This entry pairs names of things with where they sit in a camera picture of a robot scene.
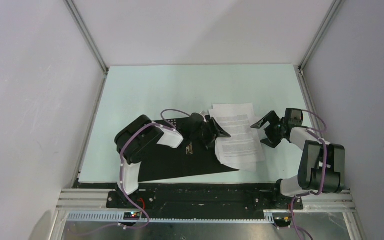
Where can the right controller board with LEDs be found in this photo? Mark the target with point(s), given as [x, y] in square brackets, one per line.
[282, 222]

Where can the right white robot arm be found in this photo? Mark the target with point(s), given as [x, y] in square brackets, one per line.
[322, 164]

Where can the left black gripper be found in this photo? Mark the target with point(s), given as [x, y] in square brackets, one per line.
[213, 133]

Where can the controller board with leds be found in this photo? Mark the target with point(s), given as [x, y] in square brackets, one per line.
[282, 222]
[132, 215]

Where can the left aluminium frame post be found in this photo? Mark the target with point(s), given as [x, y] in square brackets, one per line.
[86, 34]

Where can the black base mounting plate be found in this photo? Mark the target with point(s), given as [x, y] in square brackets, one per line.
[198, 201]

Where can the red and black folder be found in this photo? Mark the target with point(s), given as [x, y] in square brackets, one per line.
[159, 151]

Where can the printed white paper sheets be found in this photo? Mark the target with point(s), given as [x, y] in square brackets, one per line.
[242, 150]

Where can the aluminium frame post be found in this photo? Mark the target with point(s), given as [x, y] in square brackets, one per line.
[320, 33]
[86, 34]

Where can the left controller board with LEDs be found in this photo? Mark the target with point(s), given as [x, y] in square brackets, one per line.
[132, 215]

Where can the silver folder clip mechanism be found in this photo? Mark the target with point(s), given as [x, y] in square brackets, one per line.
[189, 149]

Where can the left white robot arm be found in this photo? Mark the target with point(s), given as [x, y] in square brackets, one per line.
[128, 181]

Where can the aluminium front rail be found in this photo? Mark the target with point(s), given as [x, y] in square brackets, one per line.
[96, 199]

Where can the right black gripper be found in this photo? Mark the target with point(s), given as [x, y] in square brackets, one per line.
[271, 141]

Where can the right aluminium frame post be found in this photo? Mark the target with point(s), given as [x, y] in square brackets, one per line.
[320, 33]

